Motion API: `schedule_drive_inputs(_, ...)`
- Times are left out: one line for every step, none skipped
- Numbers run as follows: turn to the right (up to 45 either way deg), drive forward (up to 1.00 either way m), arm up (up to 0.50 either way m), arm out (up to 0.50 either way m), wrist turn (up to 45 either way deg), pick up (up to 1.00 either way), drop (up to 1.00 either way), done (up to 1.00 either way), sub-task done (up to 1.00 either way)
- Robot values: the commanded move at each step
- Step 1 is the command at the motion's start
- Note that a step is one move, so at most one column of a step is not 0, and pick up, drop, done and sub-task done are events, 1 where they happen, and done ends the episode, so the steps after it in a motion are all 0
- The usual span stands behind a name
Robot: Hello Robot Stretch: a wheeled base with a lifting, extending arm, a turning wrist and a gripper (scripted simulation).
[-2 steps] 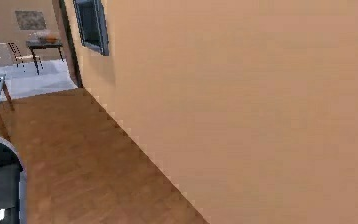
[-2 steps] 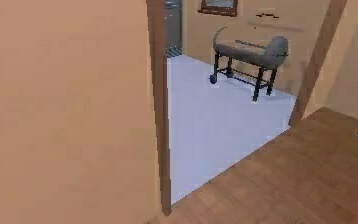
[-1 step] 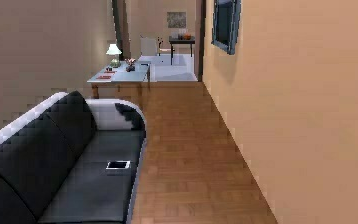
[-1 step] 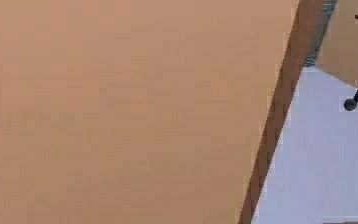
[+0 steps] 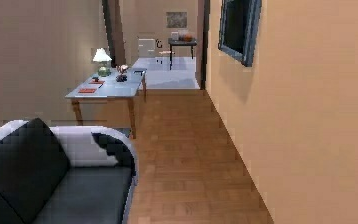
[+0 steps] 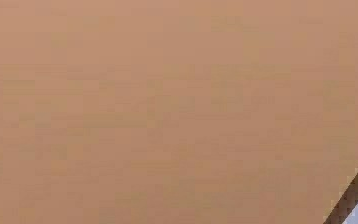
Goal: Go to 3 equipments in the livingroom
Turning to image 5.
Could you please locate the white shade green table lamp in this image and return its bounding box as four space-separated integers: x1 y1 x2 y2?
92 47 113 78

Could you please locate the white and black sofa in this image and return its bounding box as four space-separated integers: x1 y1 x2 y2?
0 118 140 224

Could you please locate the pale blue wooden-legged table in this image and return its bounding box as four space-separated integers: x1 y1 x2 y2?
64 67 148 140

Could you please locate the grey framed wall picture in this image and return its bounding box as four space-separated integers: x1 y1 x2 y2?
166 11 188 29

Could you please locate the black side table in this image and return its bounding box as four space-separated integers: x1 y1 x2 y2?
167 37 198 71

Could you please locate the blue framed wall picture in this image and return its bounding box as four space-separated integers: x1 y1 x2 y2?
218 0 263 68

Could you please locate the white chair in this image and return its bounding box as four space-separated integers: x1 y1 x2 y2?
137 37 172 64

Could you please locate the black sofa cushion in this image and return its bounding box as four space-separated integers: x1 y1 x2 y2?
0 117 72 224

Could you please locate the brown room door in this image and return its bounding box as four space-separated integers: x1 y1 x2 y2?
101 0 127 69

